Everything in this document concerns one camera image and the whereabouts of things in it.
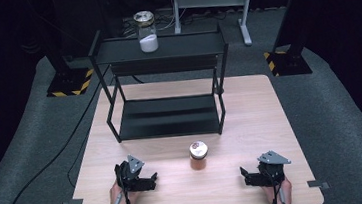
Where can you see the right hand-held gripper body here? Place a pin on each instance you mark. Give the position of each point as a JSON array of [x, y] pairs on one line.
[[271, 172]]

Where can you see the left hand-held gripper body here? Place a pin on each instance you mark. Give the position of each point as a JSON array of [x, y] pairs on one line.
[[131, 175]]

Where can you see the black metal two-tier rack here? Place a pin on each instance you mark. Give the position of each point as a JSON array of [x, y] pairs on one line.
[[170, 116]]

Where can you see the glass jar of white powder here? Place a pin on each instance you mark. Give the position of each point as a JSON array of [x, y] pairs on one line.
[[147, 35]]

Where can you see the person's right hand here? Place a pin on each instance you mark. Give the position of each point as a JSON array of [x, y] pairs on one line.
[[276, 194]]

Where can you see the glass jar of orange powder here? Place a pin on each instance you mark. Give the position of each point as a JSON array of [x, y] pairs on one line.
[[198, 155]]

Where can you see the black yellow striped stand base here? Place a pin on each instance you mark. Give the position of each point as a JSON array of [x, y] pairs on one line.
[[70, 83], [287, 63]]

